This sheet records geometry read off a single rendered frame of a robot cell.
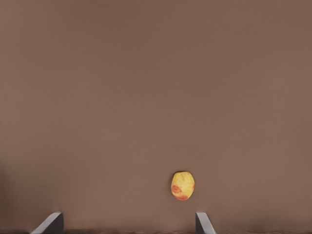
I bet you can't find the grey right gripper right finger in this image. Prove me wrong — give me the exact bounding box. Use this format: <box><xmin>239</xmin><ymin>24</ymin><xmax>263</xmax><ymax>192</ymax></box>
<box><xmin>195</xmin><ymin>211</ymin><xmax>217</xmax><ymax>234</ymax></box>

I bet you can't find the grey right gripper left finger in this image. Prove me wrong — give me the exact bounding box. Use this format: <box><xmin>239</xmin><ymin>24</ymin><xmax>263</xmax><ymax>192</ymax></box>
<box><xmin>29</xmin><ymin>212</ymin><xmax>65</xmax><ymax>234</ymax></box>

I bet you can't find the yellow potato with red patches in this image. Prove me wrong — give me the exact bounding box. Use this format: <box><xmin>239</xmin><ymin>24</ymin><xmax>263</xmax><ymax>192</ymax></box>
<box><xmin>170</xmin><ymin>171</ymin><xmax>195</xmax><ymax>202</ymax></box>

